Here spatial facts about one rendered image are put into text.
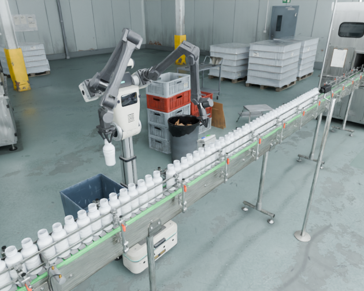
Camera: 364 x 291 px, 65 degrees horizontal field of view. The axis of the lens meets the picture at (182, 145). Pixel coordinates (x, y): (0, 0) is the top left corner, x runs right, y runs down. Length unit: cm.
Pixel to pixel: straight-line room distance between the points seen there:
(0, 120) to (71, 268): 380
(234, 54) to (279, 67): 142
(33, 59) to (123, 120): 902
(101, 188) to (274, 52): 662
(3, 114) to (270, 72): 619
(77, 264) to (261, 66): 742
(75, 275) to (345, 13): 551
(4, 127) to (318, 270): 449
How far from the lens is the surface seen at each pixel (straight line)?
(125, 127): 215
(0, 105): 500
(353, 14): 592
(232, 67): 886
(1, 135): 514
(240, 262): 276
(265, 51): 819
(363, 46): 589
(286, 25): 1226
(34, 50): 1101
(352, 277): 296
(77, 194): 211
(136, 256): 247
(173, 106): 424
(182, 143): 386
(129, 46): 169
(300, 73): 965
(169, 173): 172
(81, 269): 155
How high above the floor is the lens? 201
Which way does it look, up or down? 25 degrees down
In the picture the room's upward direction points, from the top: straight up
